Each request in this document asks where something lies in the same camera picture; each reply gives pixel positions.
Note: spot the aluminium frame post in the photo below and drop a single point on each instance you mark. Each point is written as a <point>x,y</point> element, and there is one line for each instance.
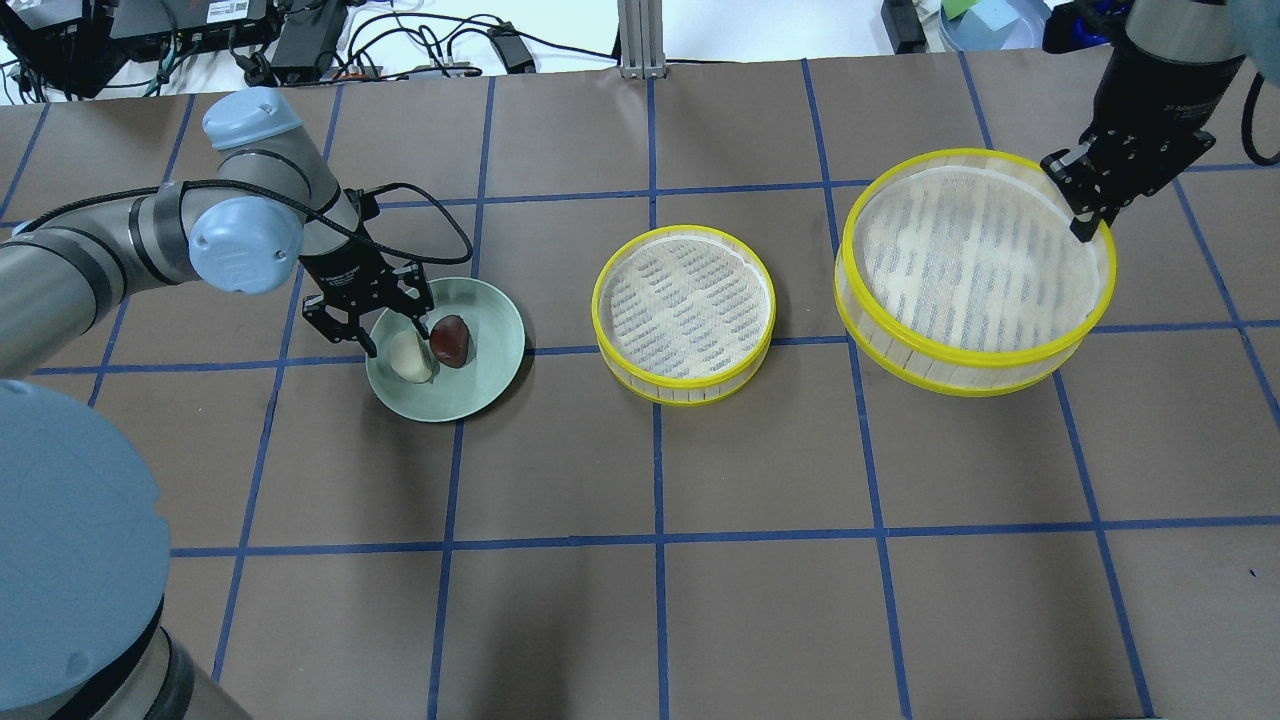
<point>640,39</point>

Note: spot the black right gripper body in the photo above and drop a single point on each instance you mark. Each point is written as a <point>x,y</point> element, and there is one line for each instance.
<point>1145,108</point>

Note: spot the yellow steamer top layer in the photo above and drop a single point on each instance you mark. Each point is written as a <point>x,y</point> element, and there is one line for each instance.
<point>957,271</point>

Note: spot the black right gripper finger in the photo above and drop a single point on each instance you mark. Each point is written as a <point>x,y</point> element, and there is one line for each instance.
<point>1087,220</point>

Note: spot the green foam cube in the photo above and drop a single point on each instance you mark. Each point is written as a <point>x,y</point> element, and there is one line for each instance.
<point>954,11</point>

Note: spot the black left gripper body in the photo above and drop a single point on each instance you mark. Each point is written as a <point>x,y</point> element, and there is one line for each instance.
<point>340,270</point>

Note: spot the blue plate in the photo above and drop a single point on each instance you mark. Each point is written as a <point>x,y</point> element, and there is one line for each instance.
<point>1027,33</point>

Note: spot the yellow steamer bottom layer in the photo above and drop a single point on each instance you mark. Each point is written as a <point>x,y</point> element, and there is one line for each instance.
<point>683,315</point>

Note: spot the yellow steamer layer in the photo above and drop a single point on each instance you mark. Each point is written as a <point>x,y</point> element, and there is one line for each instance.
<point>683,315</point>
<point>957,271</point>

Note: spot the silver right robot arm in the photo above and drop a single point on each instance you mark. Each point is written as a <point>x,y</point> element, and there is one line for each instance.
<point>1185,31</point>

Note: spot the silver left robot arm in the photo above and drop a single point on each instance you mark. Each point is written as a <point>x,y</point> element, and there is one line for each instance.
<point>86,555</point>

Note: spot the blue foam cube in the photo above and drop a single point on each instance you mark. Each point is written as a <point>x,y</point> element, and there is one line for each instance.
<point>991,18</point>

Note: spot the brown bun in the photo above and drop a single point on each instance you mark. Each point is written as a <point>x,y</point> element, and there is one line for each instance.
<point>449,341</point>

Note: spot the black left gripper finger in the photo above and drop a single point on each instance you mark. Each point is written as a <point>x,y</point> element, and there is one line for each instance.
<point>416,338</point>
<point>363,339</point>

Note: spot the light green plate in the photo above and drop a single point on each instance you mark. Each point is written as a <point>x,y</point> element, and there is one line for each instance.
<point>495,352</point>

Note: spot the white bun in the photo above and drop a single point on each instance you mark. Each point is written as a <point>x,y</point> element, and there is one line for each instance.
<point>406,367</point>

